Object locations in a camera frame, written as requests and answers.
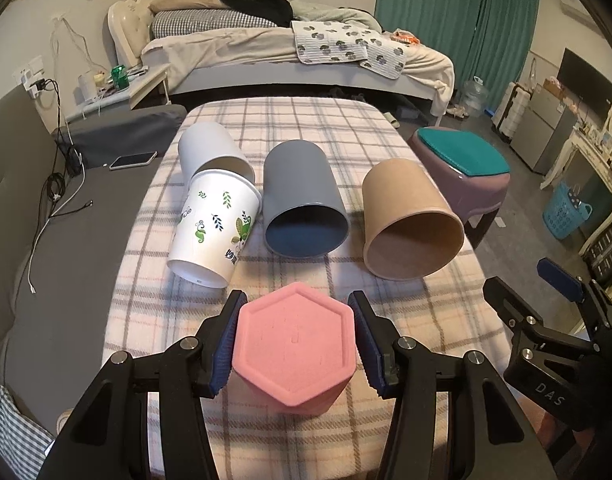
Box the pink hexagonal cup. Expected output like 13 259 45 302
232 283 357 416

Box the brown paper cup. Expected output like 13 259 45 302
362 158 466 281

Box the grey plastic cup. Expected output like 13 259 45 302
263 140 349 259

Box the white cup with green print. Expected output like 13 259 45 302
167 169 261 289

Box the plain white cup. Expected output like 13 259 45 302
178 122 256 184

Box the blue laundry basket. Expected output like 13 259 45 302
542 182 594 240

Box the white dressing table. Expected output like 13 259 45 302
539 128 612 258

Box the purple plastic stool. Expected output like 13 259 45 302
409 127 511 247

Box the plaid tablecloth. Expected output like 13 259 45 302
104 96 509 479

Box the teal stool cushion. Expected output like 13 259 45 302
417 128 510 177

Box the silver mini fridge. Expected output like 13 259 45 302
511 84 577 176

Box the black television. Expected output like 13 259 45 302
556 49 612 120

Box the white suitcase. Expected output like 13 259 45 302
492 82 532 142

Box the large water jug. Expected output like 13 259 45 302
460 76 489 117

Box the grey sofa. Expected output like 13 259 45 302
0 88 187 429

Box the smartphone on sofa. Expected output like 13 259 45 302
108 151 157 170

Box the white air conditioner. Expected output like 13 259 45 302
559 0 596 27

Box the teal curtain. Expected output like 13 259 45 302
375 0 539 110

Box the white patterned blanket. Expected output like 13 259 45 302
291 21 406 80

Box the white bedside table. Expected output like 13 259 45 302
66 64 169 122

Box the light green duvet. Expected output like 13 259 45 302
289 0 383 32

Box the white mug on nightstand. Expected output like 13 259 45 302
78 70 98 103

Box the green bottle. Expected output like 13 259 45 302
110 64 129 90

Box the black clothing pile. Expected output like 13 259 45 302
220 0 294 27

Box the bed with beige sheet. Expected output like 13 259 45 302
141 28 455 118

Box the white padded headboard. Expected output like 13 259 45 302
107 0 155 68

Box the checkered pillow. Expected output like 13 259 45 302
150 9 277 39

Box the beige pillow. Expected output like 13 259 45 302
149 0 229 13

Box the white charging cable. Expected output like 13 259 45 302
27 159 94 295

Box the black power cable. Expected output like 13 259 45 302
34 78 87 204

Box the white wall power strip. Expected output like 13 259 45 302
17 55 46 99

